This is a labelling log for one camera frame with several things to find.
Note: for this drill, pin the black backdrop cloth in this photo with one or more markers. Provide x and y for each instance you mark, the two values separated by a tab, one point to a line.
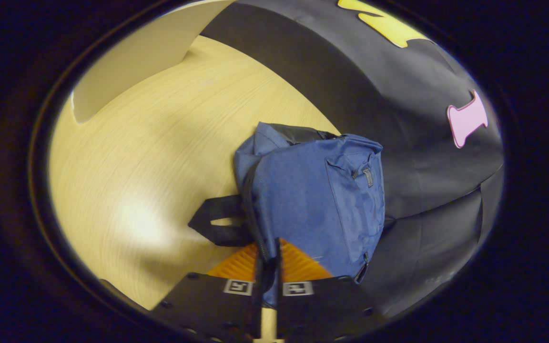
398	95

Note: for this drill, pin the blue schoolbag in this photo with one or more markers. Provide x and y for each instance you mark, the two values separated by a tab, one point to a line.
303	200

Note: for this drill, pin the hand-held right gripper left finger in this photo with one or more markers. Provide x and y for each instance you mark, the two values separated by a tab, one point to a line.
217	305

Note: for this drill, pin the white plastic bookshelf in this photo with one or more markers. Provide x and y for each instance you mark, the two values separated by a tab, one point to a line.
131	62

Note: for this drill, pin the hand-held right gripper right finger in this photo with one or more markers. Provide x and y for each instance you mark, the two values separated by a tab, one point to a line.
322	309

